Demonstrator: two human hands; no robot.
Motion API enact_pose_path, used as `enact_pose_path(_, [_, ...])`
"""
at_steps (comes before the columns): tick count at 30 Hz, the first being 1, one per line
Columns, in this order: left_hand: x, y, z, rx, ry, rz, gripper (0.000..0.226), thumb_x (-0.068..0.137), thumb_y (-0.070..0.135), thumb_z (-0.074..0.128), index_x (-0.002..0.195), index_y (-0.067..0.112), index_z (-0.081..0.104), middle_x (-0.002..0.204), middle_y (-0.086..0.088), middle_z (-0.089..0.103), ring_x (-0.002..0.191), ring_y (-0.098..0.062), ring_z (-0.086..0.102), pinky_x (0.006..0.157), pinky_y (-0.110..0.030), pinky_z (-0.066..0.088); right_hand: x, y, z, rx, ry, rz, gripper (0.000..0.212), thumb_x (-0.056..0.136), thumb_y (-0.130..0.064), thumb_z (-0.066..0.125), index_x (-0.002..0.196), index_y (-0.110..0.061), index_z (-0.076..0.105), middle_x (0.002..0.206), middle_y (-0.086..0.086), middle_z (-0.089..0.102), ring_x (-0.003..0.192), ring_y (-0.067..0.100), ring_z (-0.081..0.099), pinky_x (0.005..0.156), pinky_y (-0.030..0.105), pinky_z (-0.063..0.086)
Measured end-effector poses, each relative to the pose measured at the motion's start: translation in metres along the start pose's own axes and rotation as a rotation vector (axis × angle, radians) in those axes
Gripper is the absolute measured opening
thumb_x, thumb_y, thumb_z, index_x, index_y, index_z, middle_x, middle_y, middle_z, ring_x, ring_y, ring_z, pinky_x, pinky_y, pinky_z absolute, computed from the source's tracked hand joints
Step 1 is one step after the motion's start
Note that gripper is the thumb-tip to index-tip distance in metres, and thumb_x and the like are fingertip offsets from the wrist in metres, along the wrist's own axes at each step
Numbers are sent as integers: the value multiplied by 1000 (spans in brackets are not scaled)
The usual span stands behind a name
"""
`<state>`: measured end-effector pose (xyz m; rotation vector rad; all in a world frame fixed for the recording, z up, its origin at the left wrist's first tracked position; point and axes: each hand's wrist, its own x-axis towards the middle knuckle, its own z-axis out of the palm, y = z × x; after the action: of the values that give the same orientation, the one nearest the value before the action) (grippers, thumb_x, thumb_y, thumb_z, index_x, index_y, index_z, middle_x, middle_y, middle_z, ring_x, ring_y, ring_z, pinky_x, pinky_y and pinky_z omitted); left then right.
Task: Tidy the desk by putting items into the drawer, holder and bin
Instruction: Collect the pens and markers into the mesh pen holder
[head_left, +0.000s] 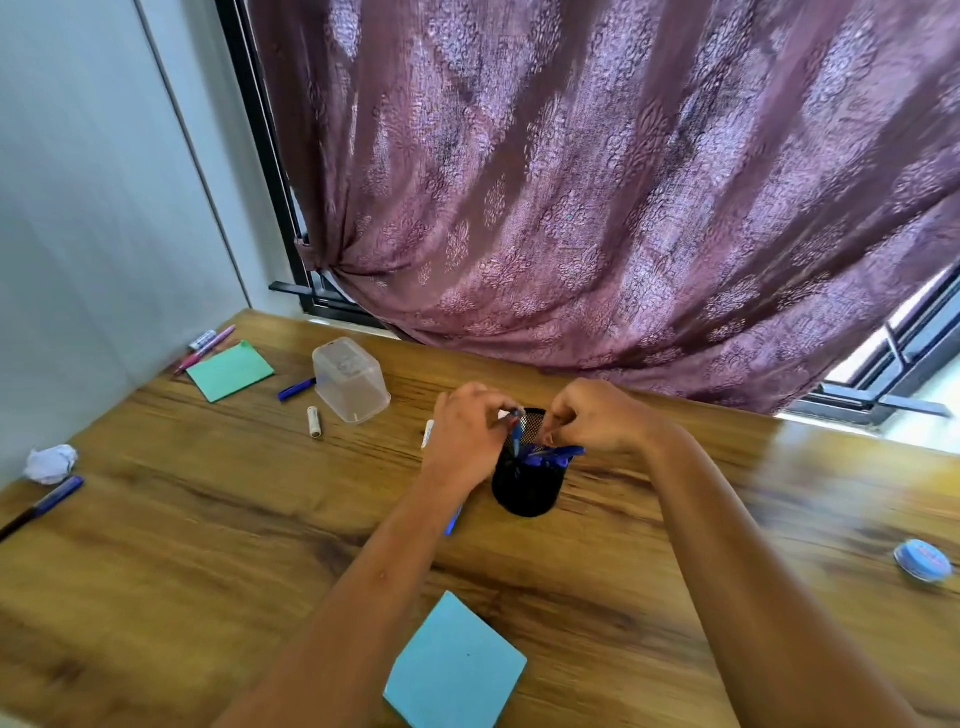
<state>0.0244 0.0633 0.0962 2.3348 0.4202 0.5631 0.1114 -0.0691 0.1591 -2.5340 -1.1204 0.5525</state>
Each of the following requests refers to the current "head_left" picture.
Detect person's right hand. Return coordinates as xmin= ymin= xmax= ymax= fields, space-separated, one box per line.
xmin=539 ymin=378 xmax=676 ymax=459

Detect purple patterned curtain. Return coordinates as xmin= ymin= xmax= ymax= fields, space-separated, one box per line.
xmin=247 ymin=0 xmax=960 ymax=418

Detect dark pen blue cap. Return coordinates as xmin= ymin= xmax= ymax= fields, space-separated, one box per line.
xmin=0 ymin=475 xmax=86 ymax=543

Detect black window frame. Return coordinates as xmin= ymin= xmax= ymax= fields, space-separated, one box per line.
xmin=213 ymin=0 xmax=960 ymax=429

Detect clear plastic container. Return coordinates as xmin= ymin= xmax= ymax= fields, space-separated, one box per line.
xmin=311 ymin=336 xmax=393 ymax=426

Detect light blue sticky note pad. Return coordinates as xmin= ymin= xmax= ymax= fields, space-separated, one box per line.
xmin=382 ymin=590 xmax=529 ymax=728

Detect pink highlighter pen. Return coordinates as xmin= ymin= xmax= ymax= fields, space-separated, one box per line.
xmin=172 ymin=324 xmax=238 ymax=376

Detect person's left forearm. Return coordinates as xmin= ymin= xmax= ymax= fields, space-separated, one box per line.
xmin=213 ymin=479 xmax=481 ymax=728

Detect person's left hand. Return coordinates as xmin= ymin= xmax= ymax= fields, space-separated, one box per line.
xmin=419 ymin=382 xmax=526 ymax=500

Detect black mesh pen holder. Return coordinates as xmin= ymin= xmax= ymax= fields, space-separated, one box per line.
xmin=491 ymin=407 xmax=568 ymax=519

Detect person's right forearm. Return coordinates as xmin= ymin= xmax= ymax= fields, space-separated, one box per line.
xmin=644 ymin=423 xmax=924 ymax=728

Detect green sticky note pad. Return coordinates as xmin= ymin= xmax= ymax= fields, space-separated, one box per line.
xmin=185 ymin=339 xmax=277 ymax=405

